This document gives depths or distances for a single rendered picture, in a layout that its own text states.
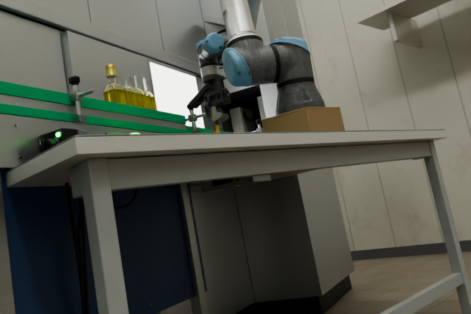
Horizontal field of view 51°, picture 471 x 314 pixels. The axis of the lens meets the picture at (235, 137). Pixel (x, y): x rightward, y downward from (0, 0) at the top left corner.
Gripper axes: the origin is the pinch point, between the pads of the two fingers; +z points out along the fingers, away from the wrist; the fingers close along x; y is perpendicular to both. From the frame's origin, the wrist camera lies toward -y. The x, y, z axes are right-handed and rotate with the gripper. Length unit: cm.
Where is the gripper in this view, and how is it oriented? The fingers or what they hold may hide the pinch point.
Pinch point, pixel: (215, 127)
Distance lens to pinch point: 194.7
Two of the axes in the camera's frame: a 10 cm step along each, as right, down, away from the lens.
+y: 8.7, -2.3, -4.3
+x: 4.6, 0.5, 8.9
